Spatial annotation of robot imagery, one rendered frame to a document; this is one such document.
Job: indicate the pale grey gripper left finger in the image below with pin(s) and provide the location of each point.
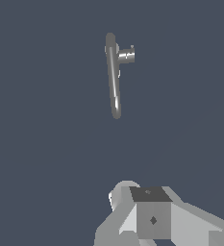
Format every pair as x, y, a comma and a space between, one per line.
116, 221

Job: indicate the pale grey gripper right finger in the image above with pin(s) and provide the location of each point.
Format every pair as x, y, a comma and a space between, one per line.
158, 217

